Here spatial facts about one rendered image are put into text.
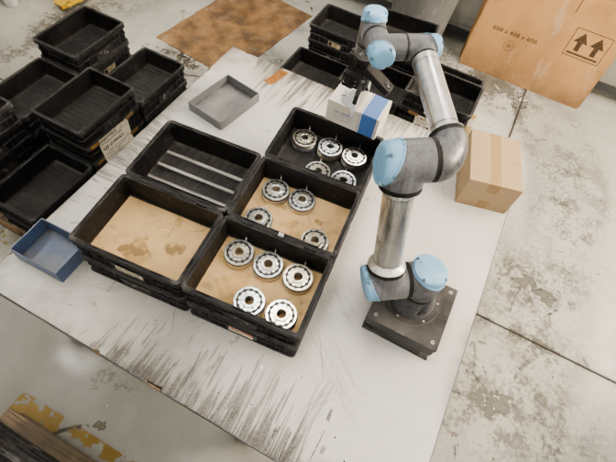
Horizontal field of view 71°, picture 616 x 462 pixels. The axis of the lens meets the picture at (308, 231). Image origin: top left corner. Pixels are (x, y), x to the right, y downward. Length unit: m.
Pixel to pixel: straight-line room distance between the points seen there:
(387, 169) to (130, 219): 0.96
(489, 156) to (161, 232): 1.37
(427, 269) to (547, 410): 1.41
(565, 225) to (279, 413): 2.35
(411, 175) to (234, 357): 0.84
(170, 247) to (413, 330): 0.87
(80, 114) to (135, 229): 1.09
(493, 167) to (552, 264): 1.17
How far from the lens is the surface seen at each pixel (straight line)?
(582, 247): 3.21
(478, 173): 1.92
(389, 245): 1.23
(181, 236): 1.58
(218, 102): 2.20
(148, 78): 2.89
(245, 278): 1.48
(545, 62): 4.04
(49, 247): 1.84
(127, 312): 1.63
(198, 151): 1.81
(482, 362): 2.52
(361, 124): 1.59
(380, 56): 1.32
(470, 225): 1.96
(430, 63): 1.32
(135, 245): 1.59
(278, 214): 1.61
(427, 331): 1.54
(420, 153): 1.09
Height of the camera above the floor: 2.16
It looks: 57 degrees down
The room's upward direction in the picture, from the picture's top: 11 degrees clockwise
